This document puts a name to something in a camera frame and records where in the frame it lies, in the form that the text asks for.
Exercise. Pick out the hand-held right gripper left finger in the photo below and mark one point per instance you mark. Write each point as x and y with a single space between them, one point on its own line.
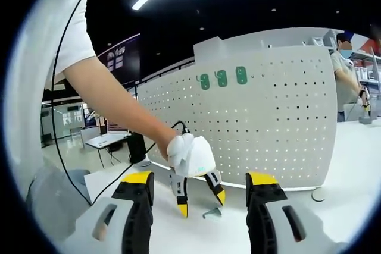
134 206

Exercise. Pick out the dark wall display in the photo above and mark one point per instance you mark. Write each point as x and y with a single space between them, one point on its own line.
128 57

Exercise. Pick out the white perforated mounting plate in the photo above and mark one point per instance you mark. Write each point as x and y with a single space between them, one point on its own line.
282 117

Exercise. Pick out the green hook assembly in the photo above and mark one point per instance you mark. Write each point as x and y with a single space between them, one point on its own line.
241 75
205 83
222 79
215 212

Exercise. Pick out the black cylindrical object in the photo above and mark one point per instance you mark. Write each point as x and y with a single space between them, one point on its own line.
137 147

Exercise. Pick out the white desk partition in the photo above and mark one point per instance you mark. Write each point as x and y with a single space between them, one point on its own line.
244 44

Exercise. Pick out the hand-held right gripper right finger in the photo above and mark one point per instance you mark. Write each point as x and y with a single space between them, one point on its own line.
265 206

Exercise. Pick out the white side table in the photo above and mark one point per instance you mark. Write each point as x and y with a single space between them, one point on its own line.
104 140

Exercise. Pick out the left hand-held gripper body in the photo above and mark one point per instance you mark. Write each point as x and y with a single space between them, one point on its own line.
196 156

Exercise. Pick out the small grey block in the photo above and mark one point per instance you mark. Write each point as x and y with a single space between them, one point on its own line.
365 119

